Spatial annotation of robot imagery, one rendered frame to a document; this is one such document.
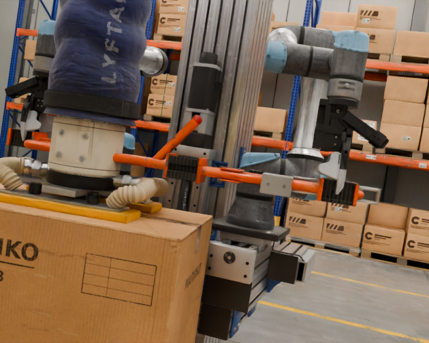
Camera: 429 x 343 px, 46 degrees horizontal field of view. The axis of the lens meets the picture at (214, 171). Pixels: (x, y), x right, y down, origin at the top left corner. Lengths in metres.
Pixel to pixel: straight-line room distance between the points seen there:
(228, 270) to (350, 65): 0.64
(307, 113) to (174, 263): 0.75
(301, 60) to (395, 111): 6.99
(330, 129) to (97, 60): 0.54
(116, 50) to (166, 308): 0.57
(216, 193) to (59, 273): 0.80
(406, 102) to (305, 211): 2.25
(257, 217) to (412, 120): 6.79
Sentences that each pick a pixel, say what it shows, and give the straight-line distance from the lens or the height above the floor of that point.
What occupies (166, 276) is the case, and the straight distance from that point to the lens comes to 1.03.
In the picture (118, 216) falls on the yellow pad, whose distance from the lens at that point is 1.10.
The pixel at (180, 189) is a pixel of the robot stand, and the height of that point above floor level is 1.10.
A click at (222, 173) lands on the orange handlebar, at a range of 1.15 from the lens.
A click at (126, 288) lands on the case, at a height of 0.95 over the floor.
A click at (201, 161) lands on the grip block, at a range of 1.15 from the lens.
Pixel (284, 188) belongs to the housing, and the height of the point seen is 1.19.
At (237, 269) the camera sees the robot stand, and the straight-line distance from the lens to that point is 1.42.
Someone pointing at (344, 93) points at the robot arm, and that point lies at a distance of 1.16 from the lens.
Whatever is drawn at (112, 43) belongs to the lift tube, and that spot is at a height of 1.45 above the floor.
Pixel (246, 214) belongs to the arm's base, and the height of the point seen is 1.08.
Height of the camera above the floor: 1.24
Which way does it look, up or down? 2 degrees down
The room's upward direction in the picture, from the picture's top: 9 degrees clockwise
